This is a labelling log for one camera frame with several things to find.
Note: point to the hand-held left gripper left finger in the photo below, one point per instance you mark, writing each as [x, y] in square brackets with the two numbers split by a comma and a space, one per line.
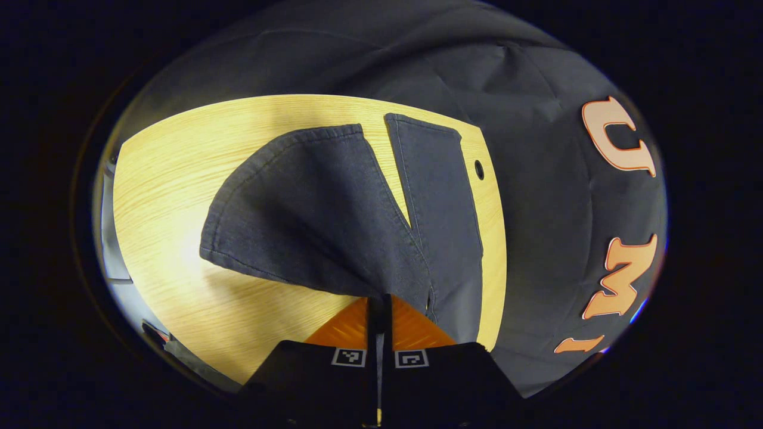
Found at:
[316, 381]

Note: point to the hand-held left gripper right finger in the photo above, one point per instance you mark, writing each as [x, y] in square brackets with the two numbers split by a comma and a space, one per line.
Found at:
[441, 381]

